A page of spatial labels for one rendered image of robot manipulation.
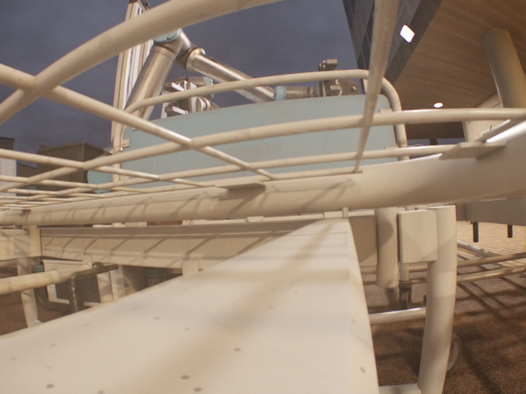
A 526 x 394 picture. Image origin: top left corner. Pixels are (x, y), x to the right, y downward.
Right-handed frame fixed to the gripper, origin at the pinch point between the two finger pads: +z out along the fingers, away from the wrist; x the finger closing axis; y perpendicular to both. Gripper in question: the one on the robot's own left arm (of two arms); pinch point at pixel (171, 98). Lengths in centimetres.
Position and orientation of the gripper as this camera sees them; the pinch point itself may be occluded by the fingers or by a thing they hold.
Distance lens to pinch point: 78.2
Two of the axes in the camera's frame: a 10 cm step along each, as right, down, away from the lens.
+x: 0.9, 9.9, 1.1
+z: -1.5, 1.2, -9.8
